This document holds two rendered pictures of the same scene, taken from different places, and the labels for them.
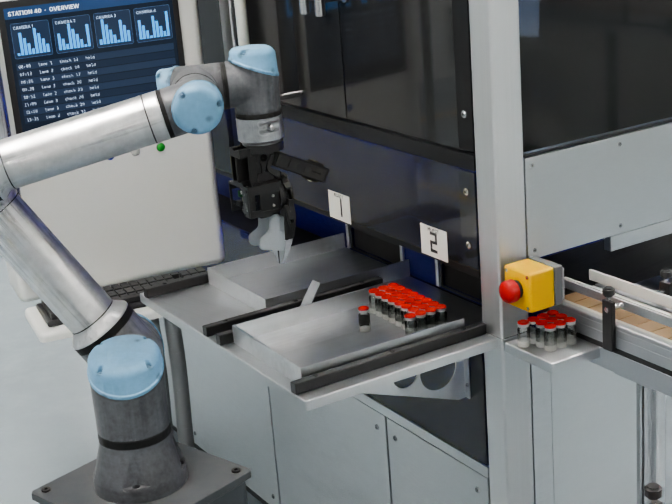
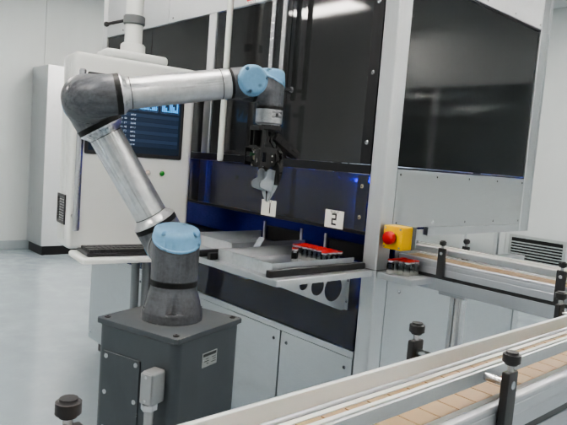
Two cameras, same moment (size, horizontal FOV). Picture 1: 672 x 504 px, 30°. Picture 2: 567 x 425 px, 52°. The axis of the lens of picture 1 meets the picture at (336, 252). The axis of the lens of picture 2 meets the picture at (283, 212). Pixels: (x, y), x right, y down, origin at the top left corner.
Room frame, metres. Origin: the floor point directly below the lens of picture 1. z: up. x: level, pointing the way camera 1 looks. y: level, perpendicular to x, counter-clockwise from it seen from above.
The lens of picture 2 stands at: (0.37, 0.40, 1.20)
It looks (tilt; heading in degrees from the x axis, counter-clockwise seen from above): 5 degrees down; 348
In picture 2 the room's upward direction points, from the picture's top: 4 degrees clockwise
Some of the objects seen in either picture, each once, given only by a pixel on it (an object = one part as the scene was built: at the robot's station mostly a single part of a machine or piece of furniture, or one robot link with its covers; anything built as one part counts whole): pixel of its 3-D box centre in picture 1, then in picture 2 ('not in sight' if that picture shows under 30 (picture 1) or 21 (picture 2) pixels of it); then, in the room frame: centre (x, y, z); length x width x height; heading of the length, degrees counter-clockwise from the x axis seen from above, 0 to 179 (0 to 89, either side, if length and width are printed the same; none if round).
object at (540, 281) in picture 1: (532, 284); (398, 237); (2.04, -0.33, 0.99); 0.08 x 0.07 x 0.07; 120
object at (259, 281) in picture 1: (307, 271); (247, 240); (2.49, 0.06, 0.90); 0.34 x 0.26 x 0.04; 120
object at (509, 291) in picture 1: (512, 290); (390, 238); (2.02, -0.30, 0.99); 0.04 x 0.04 x 0.04; 30
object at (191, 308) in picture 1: (321, 313); (261, 256); (2.31, 0.04, 0.87); 0.70 x 0.48 x 0.02; 30
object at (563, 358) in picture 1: (558, 347); (407, 277); (2.05, -0.38, 0.87); 0.14 x 0.13 x 0.02; 120
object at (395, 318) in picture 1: (397, 312); (311, 254); (2.19, -0.11, 0.90); 0.18 x 0.02 x 0.05; 29
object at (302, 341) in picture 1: (347, 330); (286, 258); (2.14, -0.01, 0.90); 0.34 x 0.26 x 0.04; 119
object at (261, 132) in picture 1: (261, 129); (269, 118); (1.99, 0.10, 1.32); 0.08 x 0.08 x 0.05
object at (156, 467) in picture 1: (137, 453); (173, 298); (1.83, 0.34, 0.84); 0.15 x 0.15 x 0.10
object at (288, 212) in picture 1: (284, 213); (275, 169); (1.98, 0.08, 1.18); 0.05 x 0.02 x 0.09; 30
